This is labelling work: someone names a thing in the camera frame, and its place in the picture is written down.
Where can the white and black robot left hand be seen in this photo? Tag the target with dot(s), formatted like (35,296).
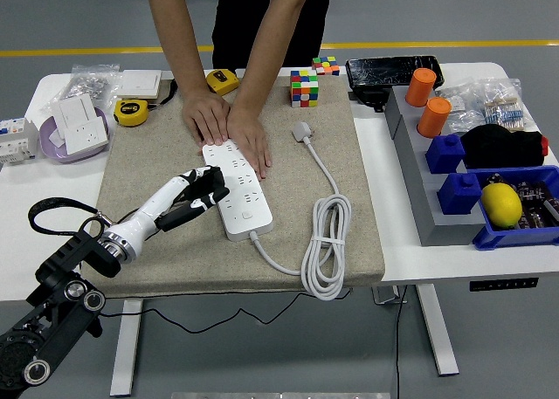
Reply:
(144,215)

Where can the person's left hand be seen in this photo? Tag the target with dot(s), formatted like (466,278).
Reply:
(250,137)

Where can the person's right hand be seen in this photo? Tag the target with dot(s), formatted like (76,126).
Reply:
(206,117)

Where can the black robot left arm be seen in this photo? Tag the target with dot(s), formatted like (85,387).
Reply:
(57,311)

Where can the grey-brown mat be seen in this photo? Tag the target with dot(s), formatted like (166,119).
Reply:
(196,259)

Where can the large colourful puzzle cube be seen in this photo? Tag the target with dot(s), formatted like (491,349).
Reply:
(304,89)

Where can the white socket panel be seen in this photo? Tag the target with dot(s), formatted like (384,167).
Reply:
(87,136)

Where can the small colourful puzzle cube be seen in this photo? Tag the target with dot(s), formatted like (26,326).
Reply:
(326,66)

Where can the purple bowl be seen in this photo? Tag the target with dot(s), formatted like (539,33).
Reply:
(52,150)

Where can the person's body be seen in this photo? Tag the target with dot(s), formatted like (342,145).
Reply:
(262,19)

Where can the plastic bag of screws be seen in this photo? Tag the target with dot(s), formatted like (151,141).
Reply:
(87,84)

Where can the white table leg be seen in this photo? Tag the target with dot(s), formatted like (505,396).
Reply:
(436,329)
(126,346)

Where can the white circuit breaker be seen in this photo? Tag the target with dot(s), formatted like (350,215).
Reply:
(15,141)

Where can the grey stepped block holder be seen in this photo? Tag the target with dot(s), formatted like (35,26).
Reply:
(419,189)

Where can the orange cylinder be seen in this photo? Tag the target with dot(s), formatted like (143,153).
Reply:
(433,117)
(420,88)

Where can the blue block with knob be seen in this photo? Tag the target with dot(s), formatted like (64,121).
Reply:
(444,154)
(459,194)

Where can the clear plastic bag of parts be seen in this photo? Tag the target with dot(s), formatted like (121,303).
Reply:
(456,106)

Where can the black cloth bundle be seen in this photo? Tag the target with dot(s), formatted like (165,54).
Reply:
(502,146)

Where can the plastic bag of resistors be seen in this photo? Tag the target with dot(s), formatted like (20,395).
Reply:
(502,106)

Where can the yellow lemon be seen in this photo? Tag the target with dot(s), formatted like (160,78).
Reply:
(501,206)

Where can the blue plastic bin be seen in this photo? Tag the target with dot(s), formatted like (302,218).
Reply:
(515,237)

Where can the dark capacitors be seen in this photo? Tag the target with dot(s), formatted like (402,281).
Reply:
(533,194)

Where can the black table control panel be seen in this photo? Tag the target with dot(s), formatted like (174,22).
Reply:
(503,284)

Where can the white wall switch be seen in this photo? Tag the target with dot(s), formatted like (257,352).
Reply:
(139,84)

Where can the white blank switch panel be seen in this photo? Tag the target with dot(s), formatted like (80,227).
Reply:
(72,111)

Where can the metal bracket under table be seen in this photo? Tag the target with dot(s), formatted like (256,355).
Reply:
(386,295)

